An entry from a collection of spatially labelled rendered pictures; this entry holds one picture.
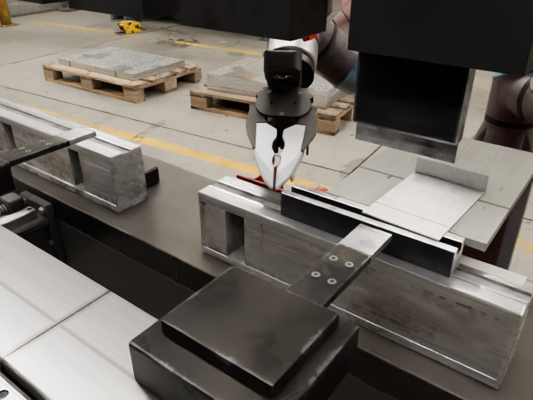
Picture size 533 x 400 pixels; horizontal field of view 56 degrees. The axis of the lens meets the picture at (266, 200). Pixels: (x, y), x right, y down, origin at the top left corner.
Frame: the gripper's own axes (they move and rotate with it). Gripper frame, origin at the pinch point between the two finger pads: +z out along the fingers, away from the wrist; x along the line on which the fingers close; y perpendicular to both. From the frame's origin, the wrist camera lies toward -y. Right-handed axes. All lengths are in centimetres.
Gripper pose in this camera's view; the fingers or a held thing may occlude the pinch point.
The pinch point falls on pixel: (274, 175)
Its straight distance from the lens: 60.5
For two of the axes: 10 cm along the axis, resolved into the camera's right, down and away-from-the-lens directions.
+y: 0.6, 5.2, 8.5
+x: -9.9, -0.7, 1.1
